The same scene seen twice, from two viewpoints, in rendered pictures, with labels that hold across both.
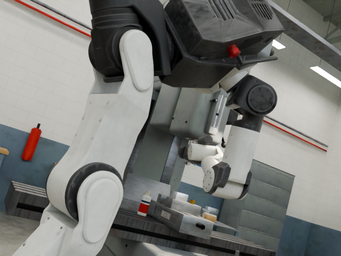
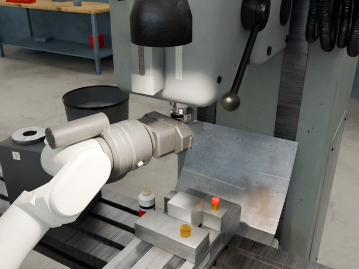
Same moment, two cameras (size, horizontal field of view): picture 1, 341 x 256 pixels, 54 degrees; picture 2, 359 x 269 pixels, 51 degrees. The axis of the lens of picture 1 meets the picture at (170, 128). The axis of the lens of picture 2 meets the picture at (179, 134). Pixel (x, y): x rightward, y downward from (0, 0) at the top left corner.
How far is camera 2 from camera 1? 141 cm
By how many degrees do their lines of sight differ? 65
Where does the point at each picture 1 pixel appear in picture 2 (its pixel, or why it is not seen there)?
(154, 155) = (249, 87)
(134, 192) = (215, 158)
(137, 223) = (79, 254)
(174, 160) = (297, 92)
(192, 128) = (118, 80)
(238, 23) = not seen: outside the picture
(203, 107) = (124, 21)
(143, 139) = not seen: hidden behind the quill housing
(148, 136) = not seen: hidden behind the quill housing
